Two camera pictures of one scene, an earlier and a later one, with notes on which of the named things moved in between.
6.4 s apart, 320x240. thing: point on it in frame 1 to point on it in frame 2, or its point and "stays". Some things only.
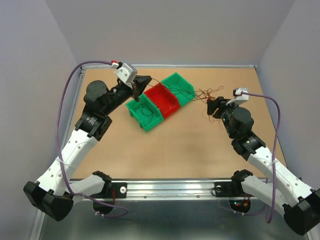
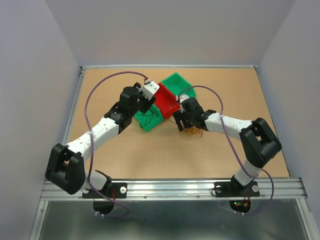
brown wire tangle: [204, 96] to [171, 121]
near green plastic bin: [146, 112] stays
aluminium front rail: [163, 189] stays
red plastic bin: [166, 101] stays
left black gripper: [139, 85] to [147, 103]
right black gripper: [219, 103] to [179, 116]
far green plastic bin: [183, 90] stays
